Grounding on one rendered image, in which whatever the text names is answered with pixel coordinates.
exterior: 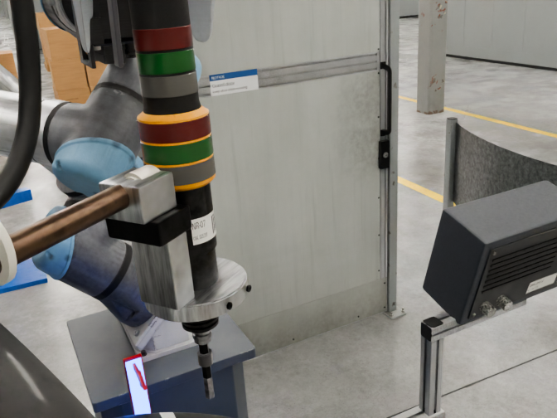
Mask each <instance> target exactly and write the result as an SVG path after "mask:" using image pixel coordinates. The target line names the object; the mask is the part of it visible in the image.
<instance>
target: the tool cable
mask: <svg viewBox="0 0 557 418"><path fill-rule="evenodd" d="M10 5H11V11H12V23H13V30H14V36H15V43H16V53H17V73H18V115H17V127H16V133H15V138H14V140H13V144H12V148H11V152H10V153H9V155H8V158H7V161H6V163H5V165H4V166H3V168H2V171H1V172H0V210H1V209H2V208H3V207H4V206H5V204H6V203H7V202H8V201H9V200H10V199H11V197H12V195H13V194H14V193H15V191H16V190H17V189H18V188H19V186H20V184H21V183H22V180H23V178H24V177H25V176H26V174H27V170H28V168H29V167H30V164H31V161H32V159H33V155H34V152H35V149H36V144H37V140H38V135H39V130H40V125H41V60H40V50H39V41H38V33H37V25H36V12H35V7H34V1H33V0H10ZM0 261H1V264H2V271H1V273H0V285H5V284H7V283H9V282H10V281H12V280H13V279H14V278H15V275H16V272H17V257H16V252H15V250H14V247H13V244H12V240H11V238H10V236H9V235H8V233H7V230H6V229H5V227H4V226H3V225H2V223H1V222H0Z"/></svg>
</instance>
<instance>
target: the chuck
mask: <svg viewBox="0 0 557 418"><path fill-rule="evenodd" d="M211 335H212V332H211V330H210V331H208V332H206V333H192V337H193V339H194V342H195V343H196V344H198V345H205V344H207V343H209V342H210V341H211Z"/></svg>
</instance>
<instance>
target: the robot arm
mask: <svg viewBox="0 0 557 418"><path fill-rule="evenodd" d="M40 1H41V6H42V9H43V11H44V13H45V14H46V16H47V17H48V19H49V20H50V21H51V22H52V23H53V24H54V25H55V26H57V27H58V28H60V29H61V30H63V31H66V32H69V33H70V34H71V35H72V36H74V37H75V38H76V39H77V41H78V47H79V52H80V61H81V63H83V64H85V65H87V66H88V67H90V68H92V69H95V68H96V64H95V62H96V61H99V62H101V63H103V64H105V65H107V67H106V69H105V70H104V73H103V75H102V76H101V77H100V79H99V82H98V83H97V85H96V86H95V87H94V89H93V91H92V92H91V94H90V97H89V98H88V99H87V101H86V103H85V104H79V103H71V102H69V101H64V100H55V99H50V98H45V97H41V125H40V130H39V135H38V140H37V144H36V149H35V152H34V155H33V159H32V162H33V163H39V164H40V165H41V166H42V167H44V168H45V169H47V170H48V171H49V172H51V173H52V174H54V175H55V176H56V185H57V187H58V188H59V189H60V190H61V191H62V192H63V193H64V194H65V195H67V196H68V198H67V200H66V201H65V204H64V206H55V207H53V208H52V209H51V210H50V211H49V212H48V213H47V214H46V217H47V216H49V215H51V214H54V213H56V212H58V211H60V210H62V209H64V208H67V207H69V206H71V205H73V204H75V203H77V202H80V201H82V200H84V199H86V198H88V197H91V196H93V195H94V194H96V193H99V192H100V190H99V183H100V182H102V181H104V180H106V179H108V178H110V177H113V176H115V175H117V174H120V173H122V172H124V171H127V170H129V169H130V168H141V167H143V161H142V160H141V158H140V157H139V156H138V154H139V152H140V150H141V144H140V139H139V134H138V124H137V117H138V115H140V114H141V113H142V112H143V97H142V93H141V88H140V82H139V73H138V66H137V60H136V55H135V53H136V51H135V49H134V43H133V33H132V23H131V17H130V11H129V6H128V0H117V6H118V14H119V28H120V36H121V43H122V51H123V59H124V67H118V66H116V65H115V64H114V53H113V45H112V38H111V31H110V23H109V9H108V3H107V0H40ZM188 7H189V14H190V21H191V30H192V35H193V36H194V38H195V39H196V40H197V41H199V42H206V41H208V40H209V39H210V37H211V33H212V27H213V17H214V8H215V0H188ZM86 52H87V53H88V55H87V54H86ZM17 115H18V79H17V78H16V77H15V76H14V75H13V74H11V73H10V72H9V71H8V70H7V69H6V68H4V67H3V66H2V65H1V64H0V156H3V157H8V155H9V153H10V152H11V148H12V144H13V140H14V138H15V133H16V127H17ZM32 262H33V264H34V266H35V267H37V269H39V270H40V271H42V272H44V273H46V274H47V275H49V276H50V277H51V278H52V279H55V280H59V281H61V282H63V283H65V284H68V285H69V286H71V287H73V288H75V289H78V290H79V291H81V292H83V293H85V294H87V295H89V296H91V297H93V298H95V299H97V300H99V301H100V302H101V303H102V304H103V305H104V306H105V307H106V308H107V309H108V310H109V311H110V312H111V313H112V314H113V315H114V316H115V317H116V318H117V319H118V320H119V321H120V322H122V323H124V324H127V325H128V326H130V327H137V326H140V325H142V324H143V323H145V322H147V321H148V320H149V319H150V318H151V317H152V316H153V315H152V314H151V313H149V312H148V310H147V309H146V306H145V303H144V302H143V301H142V300H141V296H140V291H139V287H138V277H137V272H136V267H135V263H134V258H133V248H132V246H131V245H129V244H127V243H126V242H124V241H122V240H120V239H115V238H111V237H109V233H108V228H107V224H106V220H105V219H104V220H102V221H100V222H99V223H97V224H95V225H93V226H91V227H89V228H87V229H85V230H83V231H81V232H79V233H78V234H76V235H74V236H72V237H70V238H68V239H66V240H64V241H62V242H60V243H58V244H56V245H54V246H52V247H51V248H49V249H47V250H44V251H42V252H41V253H39V254H37V255H35V256H33V257H32Z"/></svg>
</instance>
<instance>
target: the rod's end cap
mask: <svg viewBox="0 0 557 418"><path fill-rule="evenodd" d="M159 171H160V170H159V169H158V168H156V167H154V166H153V165H145V166H143V167H141V168H138V169H136V170H134V171H132V172H130V173H127V174H125V175H124V176H123V177H126V178H125V179H132V180H136V179H144V178H146V177H149V176H151V175H153V174H154V173H157V172H159Z"/></svg>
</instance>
